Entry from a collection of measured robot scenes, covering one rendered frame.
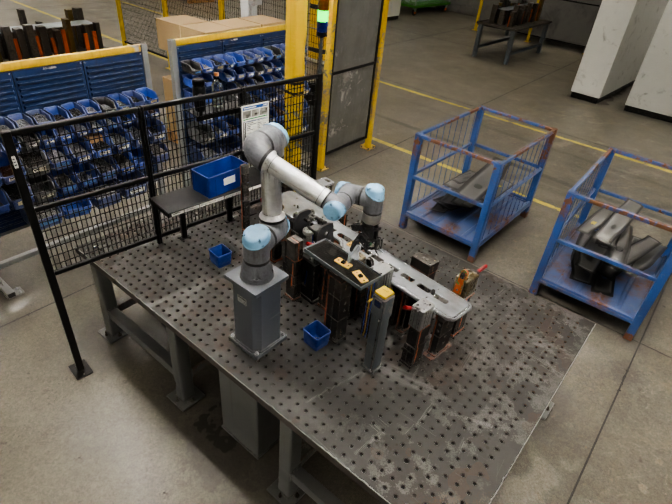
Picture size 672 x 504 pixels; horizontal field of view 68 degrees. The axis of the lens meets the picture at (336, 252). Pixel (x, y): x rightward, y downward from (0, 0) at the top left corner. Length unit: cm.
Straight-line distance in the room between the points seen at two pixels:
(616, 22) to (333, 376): 840
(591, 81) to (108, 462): 909
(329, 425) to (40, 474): 159
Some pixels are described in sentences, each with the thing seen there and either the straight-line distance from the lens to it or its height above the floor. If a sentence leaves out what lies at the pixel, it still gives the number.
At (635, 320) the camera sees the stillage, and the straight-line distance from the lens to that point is 422.
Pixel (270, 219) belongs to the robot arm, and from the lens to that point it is 216.
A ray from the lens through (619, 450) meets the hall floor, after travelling 354.
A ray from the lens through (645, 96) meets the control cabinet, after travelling 991.
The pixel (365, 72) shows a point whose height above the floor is 96.
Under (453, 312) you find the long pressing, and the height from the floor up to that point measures 100.
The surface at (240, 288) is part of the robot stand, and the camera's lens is 219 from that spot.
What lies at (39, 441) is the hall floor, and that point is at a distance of 326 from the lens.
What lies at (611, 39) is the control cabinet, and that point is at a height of 103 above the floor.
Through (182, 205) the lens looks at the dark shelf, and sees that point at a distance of 292.
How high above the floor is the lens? 248
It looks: 35 degrees down
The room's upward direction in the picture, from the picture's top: 6 degrees clockwise
